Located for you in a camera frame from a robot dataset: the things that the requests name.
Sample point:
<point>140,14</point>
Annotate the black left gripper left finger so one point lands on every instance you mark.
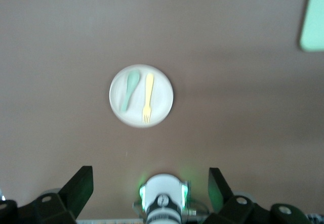
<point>76,193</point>

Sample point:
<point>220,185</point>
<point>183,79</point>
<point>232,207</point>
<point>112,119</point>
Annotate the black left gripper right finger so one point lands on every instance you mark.
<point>220,196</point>

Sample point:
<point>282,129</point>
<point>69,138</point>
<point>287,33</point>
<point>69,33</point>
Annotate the round white plate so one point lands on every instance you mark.
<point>162,95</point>

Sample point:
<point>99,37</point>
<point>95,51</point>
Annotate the yellow plastic fork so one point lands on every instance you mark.
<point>149,87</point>

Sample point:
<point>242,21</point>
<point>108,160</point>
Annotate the mint green plastic spoon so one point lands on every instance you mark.
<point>132,80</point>

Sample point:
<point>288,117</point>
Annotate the mint green rectangular tray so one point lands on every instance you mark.
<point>314,26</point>

